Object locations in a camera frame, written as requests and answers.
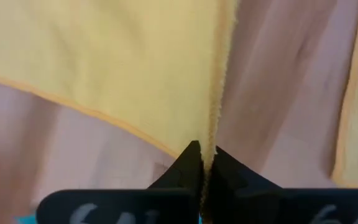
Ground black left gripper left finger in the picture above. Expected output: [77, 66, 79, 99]
[35, 140, 205, 224]

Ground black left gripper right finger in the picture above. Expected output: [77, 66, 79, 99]
[203, 145, 358, 224]

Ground pale yellow microfiber towel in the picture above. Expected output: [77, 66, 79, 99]
[0, 0, 239, 224]

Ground teal microfiber towel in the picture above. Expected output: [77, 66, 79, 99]
[13, 213, 40, 224]

